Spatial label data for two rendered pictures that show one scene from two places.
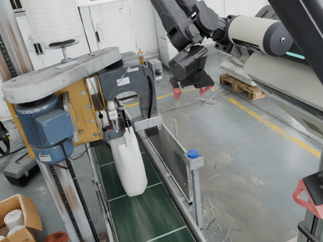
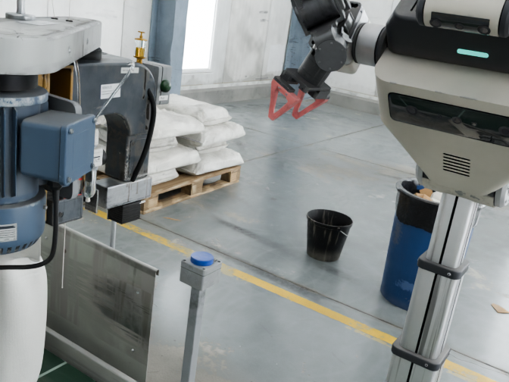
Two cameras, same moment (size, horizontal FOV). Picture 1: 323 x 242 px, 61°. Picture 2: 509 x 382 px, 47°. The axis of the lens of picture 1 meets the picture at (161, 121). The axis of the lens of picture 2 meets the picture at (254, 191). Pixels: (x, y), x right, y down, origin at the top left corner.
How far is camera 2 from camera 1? 0.75 m
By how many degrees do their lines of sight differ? 40
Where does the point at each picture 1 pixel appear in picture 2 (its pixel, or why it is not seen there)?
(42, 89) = (54, 53)
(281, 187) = (255, 352)
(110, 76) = (92, 73)
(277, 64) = (434, 68)
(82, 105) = not seen: hidden behind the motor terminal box
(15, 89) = (10, 37)
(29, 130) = not seen: outside the picture
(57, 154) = (32, 223)
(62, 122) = (86, 136)
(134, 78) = (129, 89)
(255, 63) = (395, 69)
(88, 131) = not seen: hidden behind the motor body
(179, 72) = (334, 57)
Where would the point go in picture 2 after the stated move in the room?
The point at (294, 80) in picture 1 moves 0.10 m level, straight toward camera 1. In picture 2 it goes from (472, 86) to (501, 95)
